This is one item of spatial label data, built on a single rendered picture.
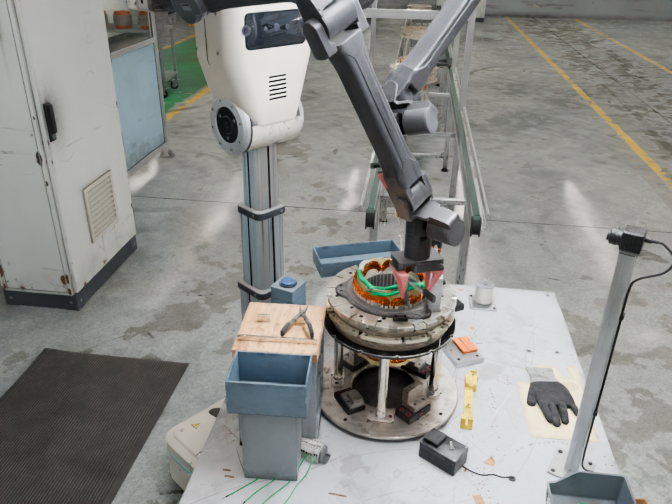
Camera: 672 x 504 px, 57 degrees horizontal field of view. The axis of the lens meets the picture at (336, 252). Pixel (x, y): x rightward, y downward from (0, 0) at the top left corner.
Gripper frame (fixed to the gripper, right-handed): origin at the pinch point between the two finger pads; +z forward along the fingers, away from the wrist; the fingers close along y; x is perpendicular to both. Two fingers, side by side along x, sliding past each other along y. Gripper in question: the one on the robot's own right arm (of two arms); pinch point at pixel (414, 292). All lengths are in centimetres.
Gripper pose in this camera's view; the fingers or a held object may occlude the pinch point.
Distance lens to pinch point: 138.8
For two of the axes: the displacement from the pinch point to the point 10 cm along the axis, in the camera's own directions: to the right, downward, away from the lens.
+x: -2.6, -3.9, 8.8
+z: -0.1, 9.2, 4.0
